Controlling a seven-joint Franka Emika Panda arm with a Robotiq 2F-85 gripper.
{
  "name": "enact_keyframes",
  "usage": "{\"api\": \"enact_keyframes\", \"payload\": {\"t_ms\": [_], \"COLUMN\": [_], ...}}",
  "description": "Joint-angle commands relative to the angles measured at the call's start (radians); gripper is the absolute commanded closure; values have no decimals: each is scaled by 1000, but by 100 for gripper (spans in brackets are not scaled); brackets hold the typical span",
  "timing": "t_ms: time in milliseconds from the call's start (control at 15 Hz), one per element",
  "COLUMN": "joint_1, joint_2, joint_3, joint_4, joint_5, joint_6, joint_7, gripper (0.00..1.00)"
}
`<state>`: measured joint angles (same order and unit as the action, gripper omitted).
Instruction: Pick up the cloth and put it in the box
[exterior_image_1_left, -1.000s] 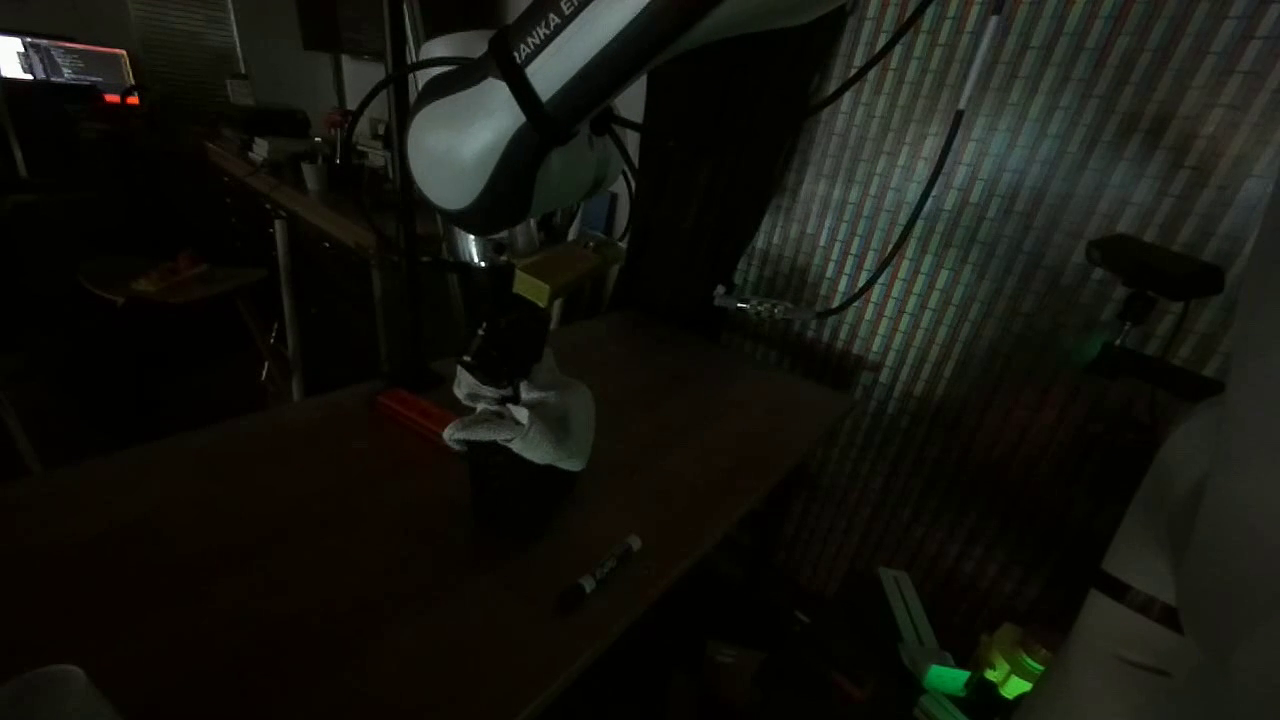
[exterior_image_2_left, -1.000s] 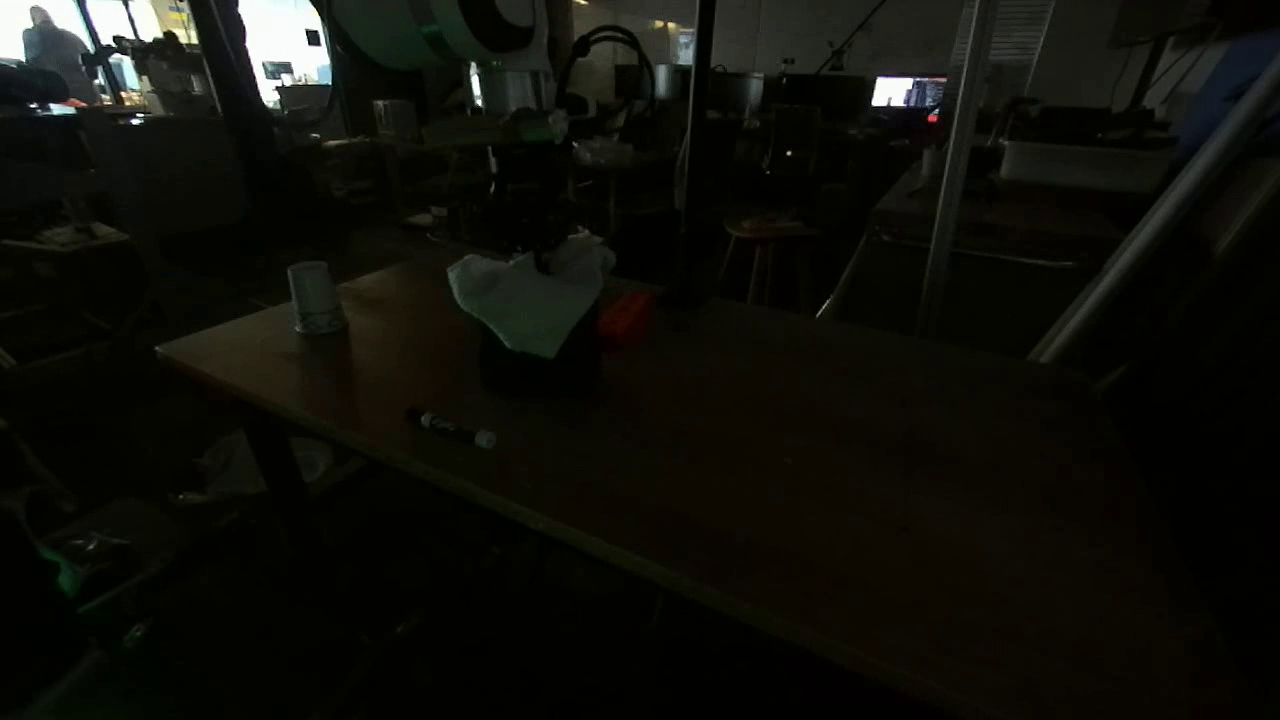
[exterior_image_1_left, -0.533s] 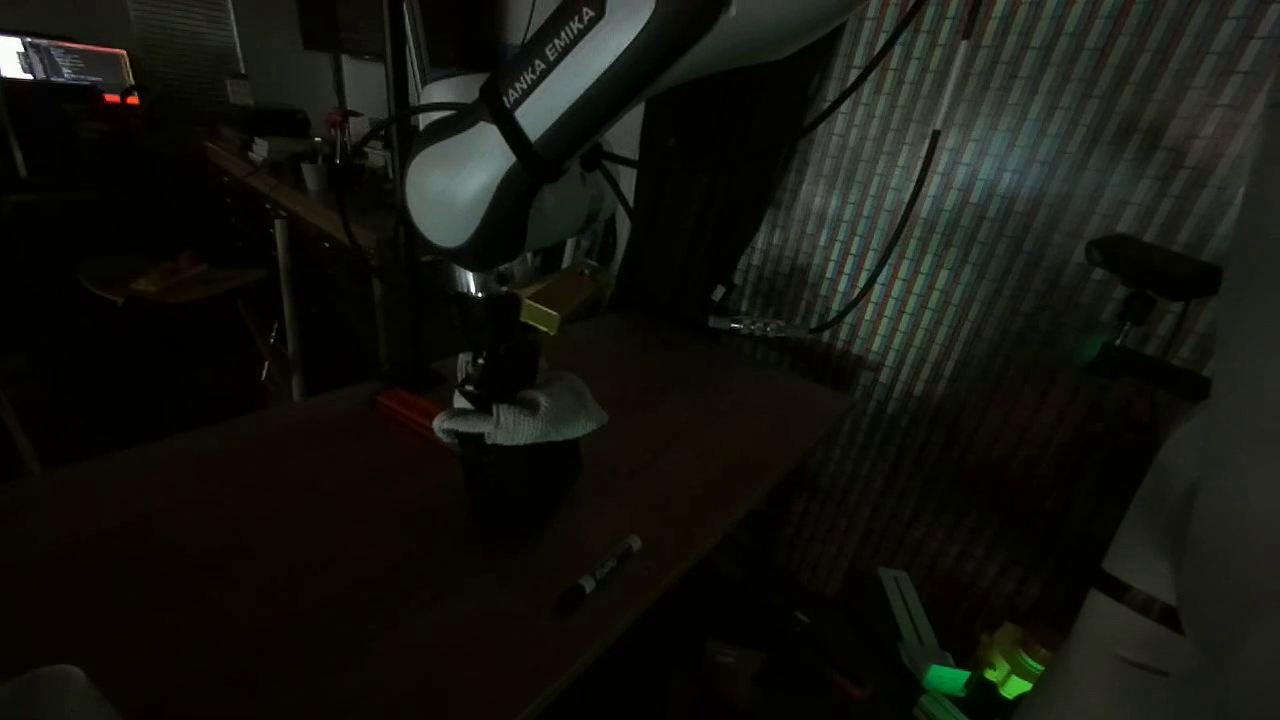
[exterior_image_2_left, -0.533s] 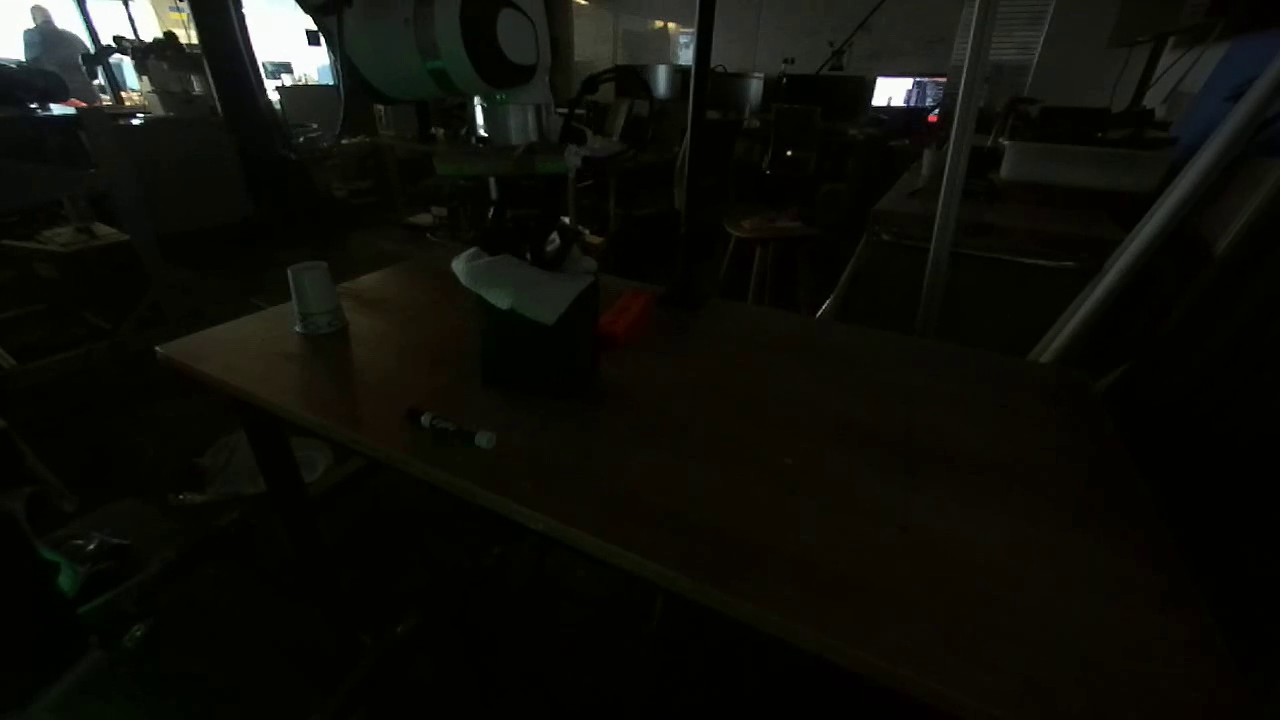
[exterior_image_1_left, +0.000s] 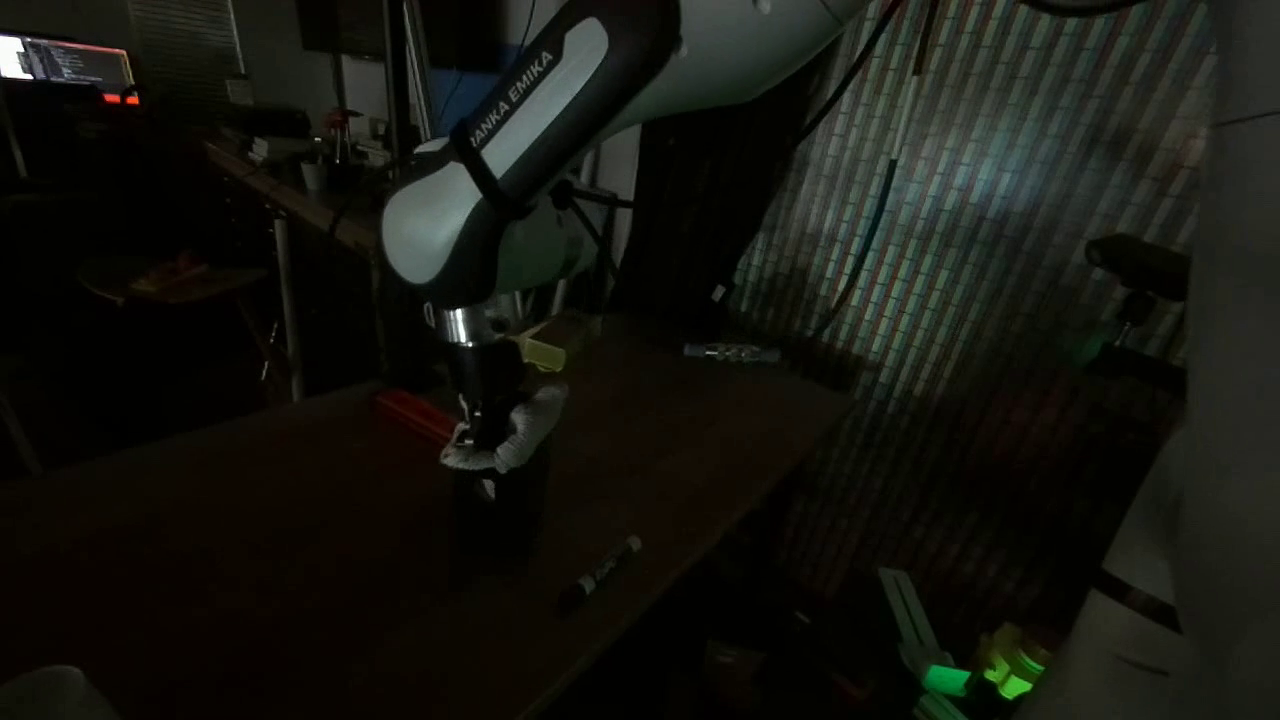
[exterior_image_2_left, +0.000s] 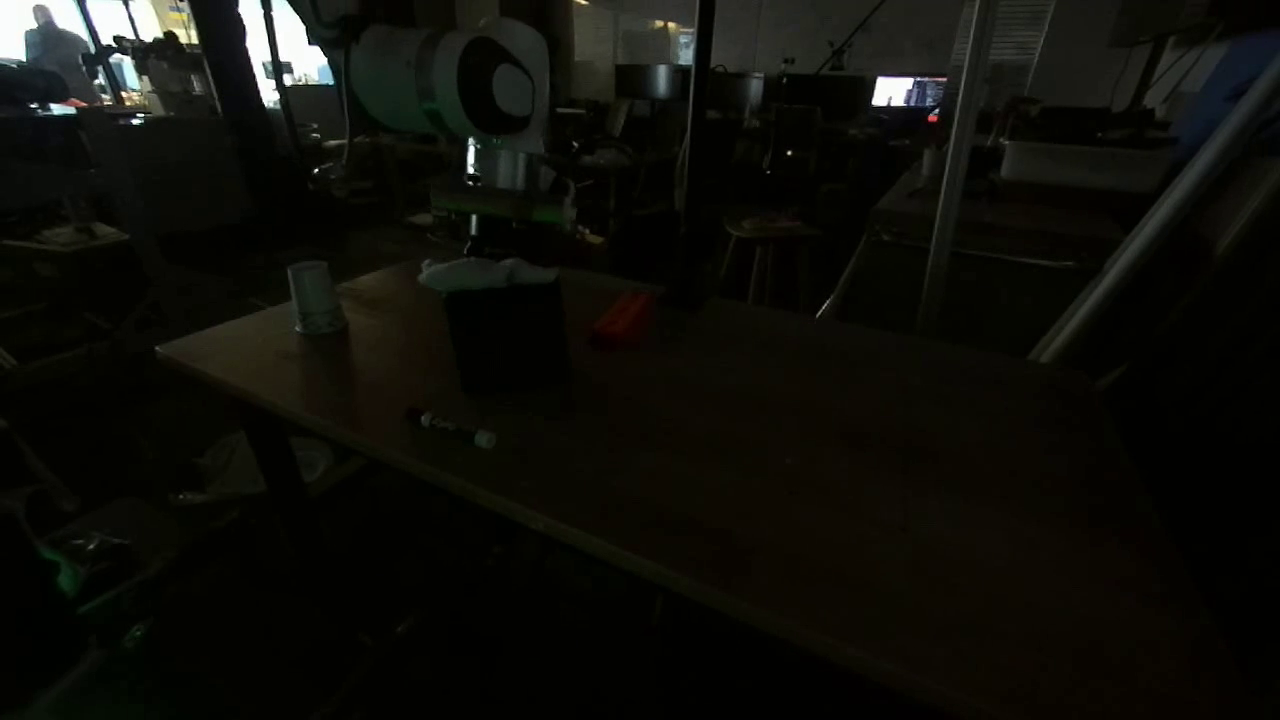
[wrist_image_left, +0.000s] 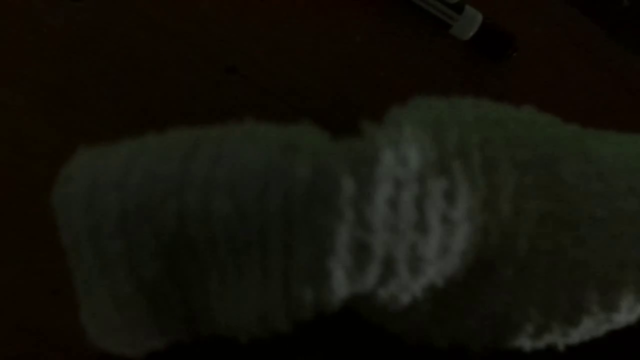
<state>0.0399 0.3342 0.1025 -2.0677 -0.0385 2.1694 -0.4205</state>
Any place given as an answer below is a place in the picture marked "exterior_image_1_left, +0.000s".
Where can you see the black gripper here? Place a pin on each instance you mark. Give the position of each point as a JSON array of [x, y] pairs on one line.
[[488, 393]]

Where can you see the white cloth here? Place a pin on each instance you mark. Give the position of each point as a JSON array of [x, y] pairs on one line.
[[529, 426]]

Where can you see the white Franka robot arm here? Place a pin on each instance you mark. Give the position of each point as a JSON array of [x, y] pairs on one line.
[[562, 122]]

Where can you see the red plastic object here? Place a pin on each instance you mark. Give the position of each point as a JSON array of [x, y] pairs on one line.
[[418, 412]]

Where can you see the black and white marker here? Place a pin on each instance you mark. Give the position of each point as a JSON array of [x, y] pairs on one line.
[[610, 570]]

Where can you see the lit computer monitor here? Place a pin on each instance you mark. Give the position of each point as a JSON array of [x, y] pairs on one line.
[[65, 63]]

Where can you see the green glowing device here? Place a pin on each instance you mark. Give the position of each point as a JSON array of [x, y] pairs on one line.
[[984, 669]]

